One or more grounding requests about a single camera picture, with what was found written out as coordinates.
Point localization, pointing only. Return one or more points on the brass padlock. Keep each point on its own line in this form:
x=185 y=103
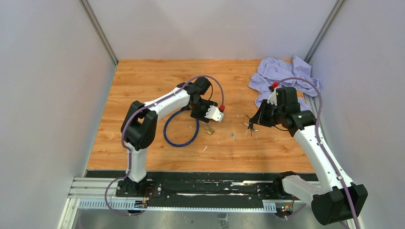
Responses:
x=208 y=129

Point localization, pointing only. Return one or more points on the small silver keys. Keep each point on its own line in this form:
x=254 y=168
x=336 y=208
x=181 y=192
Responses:
x=232 y=135

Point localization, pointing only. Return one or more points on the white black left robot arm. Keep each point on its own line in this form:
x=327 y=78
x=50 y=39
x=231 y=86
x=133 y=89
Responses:
x=139 y=128

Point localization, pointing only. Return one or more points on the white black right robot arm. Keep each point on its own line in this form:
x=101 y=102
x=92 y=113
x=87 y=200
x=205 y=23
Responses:
x=337 y=198

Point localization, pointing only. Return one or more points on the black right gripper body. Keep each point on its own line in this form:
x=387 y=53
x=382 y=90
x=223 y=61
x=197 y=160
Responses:
x=270 y=114

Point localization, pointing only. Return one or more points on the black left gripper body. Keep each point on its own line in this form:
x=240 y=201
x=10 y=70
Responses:
x=199 y=110

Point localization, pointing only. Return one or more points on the blue cable lock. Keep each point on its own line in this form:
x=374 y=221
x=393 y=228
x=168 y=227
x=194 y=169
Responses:
x=167 y=139

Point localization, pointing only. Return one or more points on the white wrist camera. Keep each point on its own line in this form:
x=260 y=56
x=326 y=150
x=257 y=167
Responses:
x=214 y=113
x=273 y=97

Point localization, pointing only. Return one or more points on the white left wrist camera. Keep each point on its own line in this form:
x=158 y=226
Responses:
x=214 y=113

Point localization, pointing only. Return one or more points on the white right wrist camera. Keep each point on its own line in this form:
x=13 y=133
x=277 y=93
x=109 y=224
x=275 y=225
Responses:
x=273 y=97

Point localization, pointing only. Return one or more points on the aluminium corner rail right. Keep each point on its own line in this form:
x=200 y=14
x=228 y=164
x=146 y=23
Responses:
x=324 y=29

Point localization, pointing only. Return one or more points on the aluminium corner rail left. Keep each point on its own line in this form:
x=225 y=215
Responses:
x=99 y=31

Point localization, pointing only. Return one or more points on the aluminium base frame rails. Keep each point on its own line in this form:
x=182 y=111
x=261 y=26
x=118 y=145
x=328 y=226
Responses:
x=92 y=194

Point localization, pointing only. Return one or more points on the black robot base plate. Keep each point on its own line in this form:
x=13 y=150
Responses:
x=199 y=191

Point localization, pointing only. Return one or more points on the crumpled light blue cloth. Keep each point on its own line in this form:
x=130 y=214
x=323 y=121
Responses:
x=295 y=74

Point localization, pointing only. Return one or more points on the aluminium corner rail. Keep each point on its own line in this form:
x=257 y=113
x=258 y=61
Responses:
x=324 y=29
x=99 y=31

